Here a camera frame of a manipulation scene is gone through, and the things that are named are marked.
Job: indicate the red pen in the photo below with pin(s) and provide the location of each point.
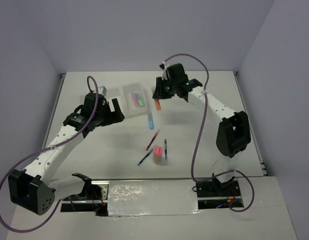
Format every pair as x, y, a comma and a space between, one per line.
153, 139

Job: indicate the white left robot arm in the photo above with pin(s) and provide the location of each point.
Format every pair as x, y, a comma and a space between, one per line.
33, 188

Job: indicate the pink-lidded small bottle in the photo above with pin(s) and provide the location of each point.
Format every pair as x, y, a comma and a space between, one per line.
157, 154

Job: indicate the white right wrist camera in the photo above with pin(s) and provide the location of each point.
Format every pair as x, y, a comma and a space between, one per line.
164, 67

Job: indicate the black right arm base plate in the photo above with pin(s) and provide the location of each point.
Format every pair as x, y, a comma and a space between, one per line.
216, 190

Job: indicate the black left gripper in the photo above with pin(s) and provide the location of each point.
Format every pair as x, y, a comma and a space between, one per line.
117, 116

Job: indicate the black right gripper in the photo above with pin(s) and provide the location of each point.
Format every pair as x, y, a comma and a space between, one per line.
159, 93

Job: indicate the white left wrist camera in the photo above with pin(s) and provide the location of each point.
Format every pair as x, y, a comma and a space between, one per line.
102, 90

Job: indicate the silver foil cover panel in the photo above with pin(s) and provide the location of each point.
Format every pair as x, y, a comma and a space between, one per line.
151, 198

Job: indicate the pink highlighter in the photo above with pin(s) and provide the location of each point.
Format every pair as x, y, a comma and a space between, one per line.
135, 99

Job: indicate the light blue pen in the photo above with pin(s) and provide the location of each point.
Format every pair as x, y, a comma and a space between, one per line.
145, 157

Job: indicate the blue highlighter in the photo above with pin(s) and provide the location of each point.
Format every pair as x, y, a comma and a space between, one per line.
150, 120

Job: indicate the green highlighter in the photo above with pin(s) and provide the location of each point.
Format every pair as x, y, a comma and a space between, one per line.
140, 100

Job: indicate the dark blue pen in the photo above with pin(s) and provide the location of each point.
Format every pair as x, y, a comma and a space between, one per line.
165, 149

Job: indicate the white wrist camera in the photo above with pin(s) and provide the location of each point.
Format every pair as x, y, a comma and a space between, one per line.
102, 90
164, 67

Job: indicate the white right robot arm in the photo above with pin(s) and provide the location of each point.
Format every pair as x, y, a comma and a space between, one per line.
233, 128

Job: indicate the orange highlighter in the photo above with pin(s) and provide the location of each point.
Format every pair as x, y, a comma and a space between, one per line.
156, 101

